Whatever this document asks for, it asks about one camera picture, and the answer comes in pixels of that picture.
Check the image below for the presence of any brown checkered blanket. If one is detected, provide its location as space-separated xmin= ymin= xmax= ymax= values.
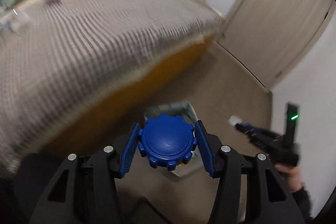
xmin=0 ymin=0 xmax=224 ymax=177

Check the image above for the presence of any plastic bottle blue cap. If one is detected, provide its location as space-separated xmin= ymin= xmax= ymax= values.
xmin=138 ymin=114 xmax=198 ymax=172

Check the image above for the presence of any beige room door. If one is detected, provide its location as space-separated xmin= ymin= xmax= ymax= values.
xmin=222 ymin=0 xmax=333 ymax=89

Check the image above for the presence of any wooden bed with headboard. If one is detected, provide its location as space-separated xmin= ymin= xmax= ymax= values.
xmin=0 ymin=0 xmax=224 ymax=159

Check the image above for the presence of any clear plastic container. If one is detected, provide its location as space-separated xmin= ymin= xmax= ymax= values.
xmin=1 ymin=9 xmax=32 ymax=35

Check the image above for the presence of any floral trash bag bin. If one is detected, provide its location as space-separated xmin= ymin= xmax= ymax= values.
xmin=138 ymin=101 xmax=203 ymax=178

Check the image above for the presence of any person's right hand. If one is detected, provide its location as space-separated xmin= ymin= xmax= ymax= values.
xmin=274 ymin=163 xmax=303 ymax=193

